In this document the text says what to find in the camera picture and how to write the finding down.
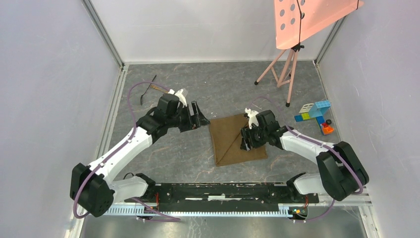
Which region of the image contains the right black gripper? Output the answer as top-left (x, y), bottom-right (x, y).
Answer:
top-left (240, 122), bottom-right (268, 151)

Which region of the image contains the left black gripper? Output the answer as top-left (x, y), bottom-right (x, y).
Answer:
top-left (166, 101), bottom-right (210, 133)

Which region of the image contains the brown cloth napkin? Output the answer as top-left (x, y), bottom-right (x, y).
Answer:
top-left (209, 114), bottom-right (268, 167)

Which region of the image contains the black fork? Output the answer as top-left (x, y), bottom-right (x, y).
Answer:
top-left (140, 74), bottom-right (157, 106)

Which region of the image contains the gold spoon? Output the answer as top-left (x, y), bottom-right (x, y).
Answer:
top-left (150, 84), bottom-right (168, 93)

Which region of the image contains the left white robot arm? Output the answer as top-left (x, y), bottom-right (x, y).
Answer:
top-left (70, 93), bottom-right (210, 219)

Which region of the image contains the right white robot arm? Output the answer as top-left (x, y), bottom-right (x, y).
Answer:
top-left (241, 108), bottom-right (369, 202)

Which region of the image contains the colourful toy block structure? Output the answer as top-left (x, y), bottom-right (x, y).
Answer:
top-left (294, 100), bottom-right (334, 135)

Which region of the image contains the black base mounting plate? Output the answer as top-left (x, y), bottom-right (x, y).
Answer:
top-left (140, 182), bottom-right (319, 212)

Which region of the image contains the pink music stand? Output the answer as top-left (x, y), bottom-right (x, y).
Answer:
top-left (254, 0), bottom-right (364, 107)

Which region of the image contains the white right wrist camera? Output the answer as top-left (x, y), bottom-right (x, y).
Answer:
top-left (244, 108), bottom-right (259, 129)

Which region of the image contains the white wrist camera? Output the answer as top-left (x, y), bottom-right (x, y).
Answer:
top-left (244, 108), bottom-right (259, 129)
top-left (168, 88), bottom-right (188, 107)

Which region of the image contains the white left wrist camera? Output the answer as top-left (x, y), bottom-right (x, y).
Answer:
top-left (168, 88), bottom-right (188, 107)

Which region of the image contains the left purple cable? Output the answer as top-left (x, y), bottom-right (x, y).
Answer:
top-left (72, 82), bottom-right (182, 223)

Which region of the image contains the purple cable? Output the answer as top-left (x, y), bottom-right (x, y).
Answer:
top-left (249, 96), bottom-right (364, 223)
top-left (72, 82), bottom-right (182, 223)

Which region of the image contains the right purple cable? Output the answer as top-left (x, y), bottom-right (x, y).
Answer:
top-left (249, 96), bottom-right (364, 223)

